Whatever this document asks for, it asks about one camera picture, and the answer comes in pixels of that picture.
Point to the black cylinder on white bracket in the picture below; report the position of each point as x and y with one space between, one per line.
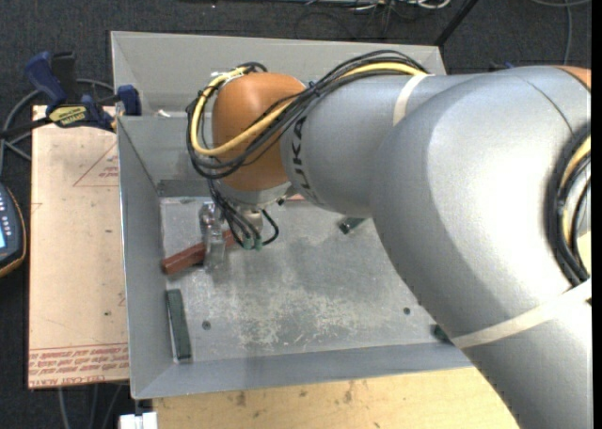
280 201

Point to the brown cardboard board red print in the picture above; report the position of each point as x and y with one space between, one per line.
75 248

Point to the grey metal bin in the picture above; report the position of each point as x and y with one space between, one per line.
291 286

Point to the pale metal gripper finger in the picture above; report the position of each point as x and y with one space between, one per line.
216 255
209 216

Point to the dark green flat block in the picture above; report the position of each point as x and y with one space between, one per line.
179 326
350 225
442 334

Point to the red-brown flat block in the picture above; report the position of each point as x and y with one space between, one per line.
183 260

